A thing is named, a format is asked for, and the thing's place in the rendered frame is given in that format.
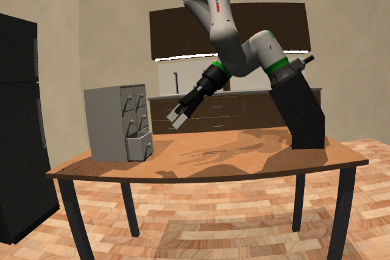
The grey small chest of drawers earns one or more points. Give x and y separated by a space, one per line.
105 124

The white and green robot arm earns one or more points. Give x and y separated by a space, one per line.
238 60

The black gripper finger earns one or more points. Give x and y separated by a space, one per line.
185 101
187 114

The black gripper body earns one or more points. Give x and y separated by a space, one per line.
208 87

